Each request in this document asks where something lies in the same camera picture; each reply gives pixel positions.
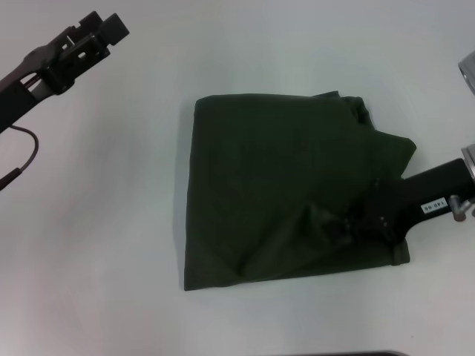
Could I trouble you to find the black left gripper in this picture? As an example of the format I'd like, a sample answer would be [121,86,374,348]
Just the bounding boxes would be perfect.
[0,10,131,135]

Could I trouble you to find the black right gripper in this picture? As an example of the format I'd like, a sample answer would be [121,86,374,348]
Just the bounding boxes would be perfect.
[309,158,469,248]

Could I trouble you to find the dark green FREE t-shirt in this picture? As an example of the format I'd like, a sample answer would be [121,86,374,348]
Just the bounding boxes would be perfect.
[183,90,418,293]

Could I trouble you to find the dark rounded base edge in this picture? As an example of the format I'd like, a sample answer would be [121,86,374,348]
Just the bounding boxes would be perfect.
[332,349,405,356]

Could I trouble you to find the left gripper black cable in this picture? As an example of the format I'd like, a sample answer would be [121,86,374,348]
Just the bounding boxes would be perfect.
[0,125,41,192]

